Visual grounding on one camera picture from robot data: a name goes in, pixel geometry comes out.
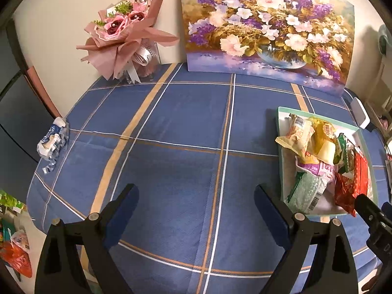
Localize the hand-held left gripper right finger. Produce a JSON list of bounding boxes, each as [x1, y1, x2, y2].
[[254, 184, 359, 294]]

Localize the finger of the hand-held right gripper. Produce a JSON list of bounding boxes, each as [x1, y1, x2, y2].
[[355, 194, 383, 230]]

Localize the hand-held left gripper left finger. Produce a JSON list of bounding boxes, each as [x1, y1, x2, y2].
[[34, 184, 140, 294]]

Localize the large red flower-print packet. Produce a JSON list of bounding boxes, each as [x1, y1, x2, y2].
[[334, 171, 357, 218]]

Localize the green white foil packet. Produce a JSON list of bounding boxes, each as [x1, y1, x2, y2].
[[286, 171, 329, 212]]

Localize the teal-edged white tray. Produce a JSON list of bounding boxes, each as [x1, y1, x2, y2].
[[276, 107, 380, 219]]

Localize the long red snack packet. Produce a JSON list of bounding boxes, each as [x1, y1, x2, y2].
[[352, 147, 373, 200]]

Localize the small green snack packet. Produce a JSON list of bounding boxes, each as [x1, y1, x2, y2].
[[344, 142, 357, 176]]

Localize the pink purple snack packet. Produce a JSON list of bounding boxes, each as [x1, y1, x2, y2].
[[295, 156, 337, 185]]

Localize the dark green snack packet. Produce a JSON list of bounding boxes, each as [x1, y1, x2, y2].
[[335, 133, 348, 168]]

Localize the small cream jelly cup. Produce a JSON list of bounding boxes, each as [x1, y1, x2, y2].
[[318, 141, 337, 163]]

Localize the cream orange snack packet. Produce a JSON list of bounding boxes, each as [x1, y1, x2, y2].
[[275, 113, 316, 163]]

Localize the yellow snack packet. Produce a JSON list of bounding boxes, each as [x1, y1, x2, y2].
[[306, 118, 338, 164]]

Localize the blue plaid tablecloth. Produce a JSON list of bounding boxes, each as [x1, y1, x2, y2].
[[26, 63, 392, 294]]

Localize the white power adapter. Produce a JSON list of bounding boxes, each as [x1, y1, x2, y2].
[[351, 97, 373, 129]]

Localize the blue white tissue pack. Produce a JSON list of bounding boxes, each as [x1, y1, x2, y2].
[[37, 117, 70, 172]]

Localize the green packages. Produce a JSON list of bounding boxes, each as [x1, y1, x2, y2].
[[0, 190, 27, 216]]

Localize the red plastic bag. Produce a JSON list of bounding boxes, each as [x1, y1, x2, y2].
[[0, 240, 33, 279]]

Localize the white wooden side table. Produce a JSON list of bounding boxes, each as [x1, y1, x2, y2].
[[367, 58, 392, 123]]

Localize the dark grey cabinet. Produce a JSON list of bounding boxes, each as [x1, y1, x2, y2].
[[0, 18, 59, 190]]

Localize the teal desk fan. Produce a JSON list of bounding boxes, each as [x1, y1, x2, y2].
[[378, 24, 392, 59]]

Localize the pink flower bouquet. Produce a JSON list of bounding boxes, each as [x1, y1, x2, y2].
[[76, 0, 180, 84]]

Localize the flower painting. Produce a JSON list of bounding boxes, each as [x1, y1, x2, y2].
[[179, 0, 356, 96]]

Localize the reddish brown wooden rail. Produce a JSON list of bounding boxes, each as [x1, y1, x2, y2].
[[26, 67, 62, 119]]

